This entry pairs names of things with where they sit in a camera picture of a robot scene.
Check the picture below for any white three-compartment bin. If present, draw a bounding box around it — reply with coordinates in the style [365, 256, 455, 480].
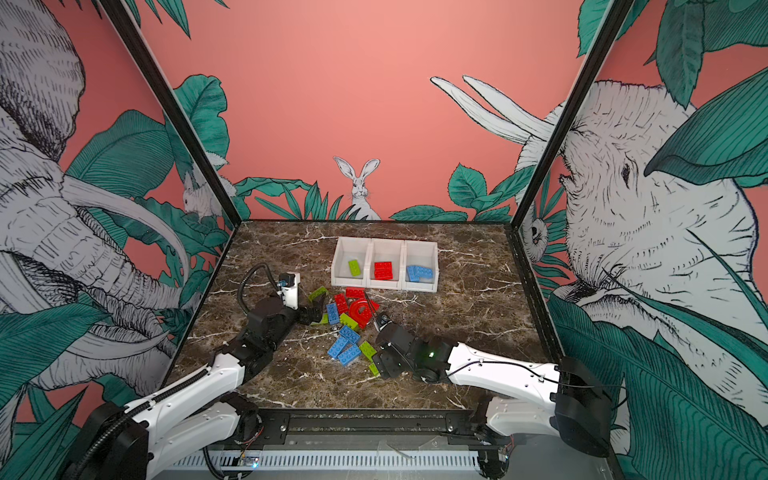
[331, 237, 440, 293]

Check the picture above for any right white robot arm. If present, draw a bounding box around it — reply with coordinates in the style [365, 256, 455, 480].
[373, 318, 612, 458]

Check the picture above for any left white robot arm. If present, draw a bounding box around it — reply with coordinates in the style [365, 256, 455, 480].
[58, 296, 325, 479]

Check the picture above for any green brick centre low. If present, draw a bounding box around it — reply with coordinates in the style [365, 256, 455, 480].
[358, 341, 377, 362]

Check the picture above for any red brick by arch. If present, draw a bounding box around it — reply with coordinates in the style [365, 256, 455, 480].
[334, 293, 349, 315]

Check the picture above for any green brick under arch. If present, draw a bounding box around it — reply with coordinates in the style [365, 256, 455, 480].
[340, 313, 360, 332]

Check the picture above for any red arch piece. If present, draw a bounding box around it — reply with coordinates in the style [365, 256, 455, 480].
[348, 298, 380, 329]

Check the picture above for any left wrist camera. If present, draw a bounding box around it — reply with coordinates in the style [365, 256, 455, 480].
[277, 272, 300, 310]

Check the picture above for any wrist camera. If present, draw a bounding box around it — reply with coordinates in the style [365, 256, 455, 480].
[374, 311, 392, 332]
[277, 272, 300, 310]

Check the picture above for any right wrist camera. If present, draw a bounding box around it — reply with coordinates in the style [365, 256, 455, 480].
[374, 311, 392, 332]

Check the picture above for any left camera black cable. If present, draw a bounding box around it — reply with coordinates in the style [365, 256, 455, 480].
[237, 262, 281, 314]

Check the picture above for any black mounting rail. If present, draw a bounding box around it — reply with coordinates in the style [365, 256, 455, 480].
[119, 407, 607, 451]

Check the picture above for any white slotted cable duct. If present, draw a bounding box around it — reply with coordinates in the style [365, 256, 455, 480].
[210, 449, 480, 472]

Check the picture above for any left black frame post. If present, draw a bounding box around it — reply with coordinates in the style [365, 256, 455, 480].
[99, 0, 242, 229]

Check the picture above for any black frame post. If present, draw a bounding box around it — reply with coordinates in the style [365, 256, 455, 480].
[511, 0, 633, 229]
[99, 0, 242, 229]

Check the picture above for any right black frame post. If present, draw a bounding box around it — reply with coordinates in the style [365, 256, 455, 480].
[511, 0, 633, 229]

